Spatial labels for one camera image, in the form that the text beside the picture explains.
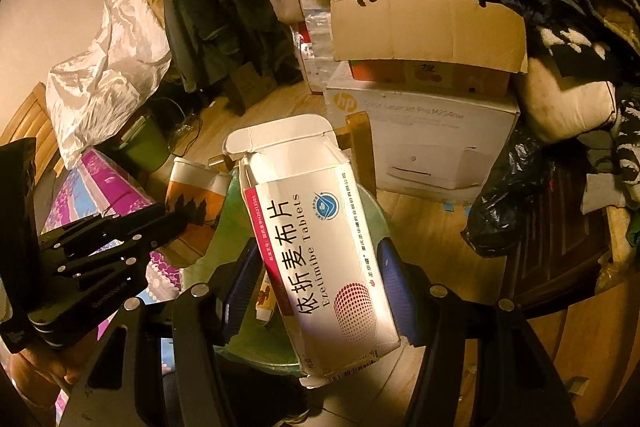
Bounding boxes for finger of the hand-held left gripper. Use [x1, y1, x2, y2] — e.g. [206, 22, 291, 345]
[30, 237, 153, 349]
[39, 202, 189, 268]

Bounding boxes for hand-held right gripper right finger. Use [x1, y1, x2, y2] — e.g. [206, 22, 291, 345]
[375, 237, 581, 427]

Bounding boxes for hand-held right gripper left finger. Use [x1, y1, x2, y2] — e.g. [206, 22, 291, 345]
[57, 239, 281, 427]

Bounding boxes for green plastic bin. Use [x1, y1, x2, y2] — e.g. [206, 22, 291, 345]
[187, 179, 401, 375]

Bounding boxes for white medicine box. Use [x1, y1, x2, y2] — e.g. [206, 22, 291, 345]
[222, 114, 403, 390]

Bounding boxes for person's left hand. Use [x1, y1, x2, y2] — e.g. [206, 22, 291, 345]
[7, 341, 78, 410]

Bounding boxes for small white orange packet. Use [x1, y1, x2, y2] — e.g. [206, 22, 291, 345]
[252, 272, 278, 325]

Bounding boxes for purple floral blanket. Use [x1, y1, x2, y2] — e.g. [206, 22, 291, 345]
[42, 149, 191, 413]

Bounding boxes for wooden headboard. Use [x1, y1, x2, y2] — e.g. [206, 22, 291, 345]
[0, 82, 63, 172]

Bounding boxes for green bucket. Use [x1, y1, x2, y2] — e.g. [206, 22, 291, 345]
[107, 114, 173, 172]

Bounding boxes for light wooden chair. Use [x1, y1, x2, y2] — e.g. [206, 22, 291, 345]
[207, 112, 378, 200]

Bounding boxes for white printer box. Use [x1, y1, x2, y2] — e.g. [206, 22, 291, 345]
[322, 62, 521, 205]

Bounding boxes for black plastic bag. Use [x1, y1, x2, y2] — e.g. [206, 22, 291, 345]
[460, 127, 556, 258]

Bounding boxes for white satin cloth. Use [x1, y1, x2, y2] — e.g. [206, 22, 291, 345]
[46, 0, 173, 170]

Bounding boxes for dark wooden cabinet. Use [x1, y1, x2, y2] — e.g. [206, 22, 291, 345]
[500, 162, 616, 313]

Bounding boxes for red and white carton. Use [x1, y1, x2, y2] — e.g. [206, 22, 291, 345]
[292, 22, 331, 95]

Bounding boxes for dark jackets on chair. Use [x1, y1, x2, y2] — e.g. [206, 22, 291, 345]
[154, 0, 281, 115]

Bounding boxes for cream pillow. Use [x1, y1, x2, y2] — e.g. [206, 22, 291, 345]
[515, 57, 621, 145]

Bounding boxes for brown cardboard box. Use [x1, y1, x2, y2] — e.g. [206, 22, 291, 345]
[330, 0, 528, 95]

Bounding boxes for pack of water bottles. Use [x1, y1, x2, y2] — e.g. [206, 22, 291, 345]
[300, 0, 336, 62]

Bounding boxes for black and white cloth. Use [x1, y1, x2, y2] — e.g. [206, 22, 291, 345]
[537, 22, 626, 82]

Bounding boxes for black cable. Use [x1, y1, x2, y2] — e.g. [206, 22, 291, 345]
[160, 97, 206, 158]

